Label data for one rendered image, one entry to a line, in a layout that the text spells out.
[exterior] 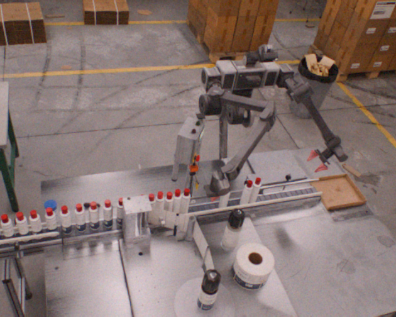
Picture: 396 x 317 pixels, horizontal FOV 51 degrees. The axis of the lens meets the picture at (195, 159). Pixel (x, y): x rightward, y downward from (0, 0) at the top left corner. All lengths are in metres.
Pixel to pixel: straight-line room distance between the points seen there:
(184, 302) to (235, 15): 4.07
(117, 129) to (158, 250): 2.30
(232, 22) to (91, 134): 2.38
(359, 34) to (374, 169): 1.84
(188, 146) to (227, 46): 3.68
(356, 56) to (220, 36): 1.79
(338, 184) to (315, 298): 0.96
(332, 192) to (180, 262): 1.24
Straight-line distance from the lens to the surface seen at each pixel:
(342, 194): 3.03
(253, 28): 5.74
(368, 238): 2.85
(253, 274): 2.17
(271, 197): 2.73
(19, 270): 2.96
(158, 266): 2.29
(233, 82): 2.63
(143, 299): 2.19
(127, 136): 4.34
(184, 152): 2.16
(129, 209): 2.17
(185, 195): 2.38
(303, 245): 2.62
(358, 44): 5.81
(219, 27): 5.52
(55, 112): 4.68
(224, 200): 2.50
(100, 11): 6.36
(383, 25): 5.89
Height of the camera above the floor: 2.82
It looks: 43 degrees down
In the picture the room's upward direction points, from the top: 9 degrees clockwise
